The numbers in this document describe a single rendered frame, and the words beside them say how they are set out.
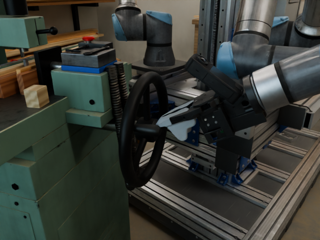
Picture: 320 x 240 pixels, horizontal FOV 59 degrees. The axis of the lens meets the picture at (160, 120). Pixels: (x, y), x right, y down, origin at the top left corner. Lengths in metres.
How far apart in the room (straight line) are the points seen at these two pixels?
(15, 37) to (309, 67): 0.64
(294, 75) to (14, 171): 0.57
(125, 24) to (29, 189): 0.83
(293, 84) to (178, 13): 3.63
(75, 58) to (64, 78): 0.06
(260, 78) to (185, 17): 3.56
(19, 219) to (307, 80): 0.67
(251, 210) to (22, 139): 1.09
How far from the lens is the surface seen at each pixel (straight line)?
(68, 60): 0.68
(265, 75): 0.50
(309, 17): 0.96
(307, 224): 1.77
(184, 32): 4.05
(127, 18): 1.28
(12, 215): 0.78
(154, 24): 1.28
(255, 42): 0.61
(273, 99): 0.50
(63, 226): 0.80
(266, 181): 1.63
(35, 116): 0.62
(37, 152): 0.65
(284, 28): 1.03
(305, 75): 0.49
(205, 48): 1.26
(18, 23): 0.78
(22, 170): 0.66
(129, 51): 4.51
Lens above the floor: 1.13
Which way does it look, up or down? 25 degrees down
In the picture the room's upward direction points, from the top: straight up
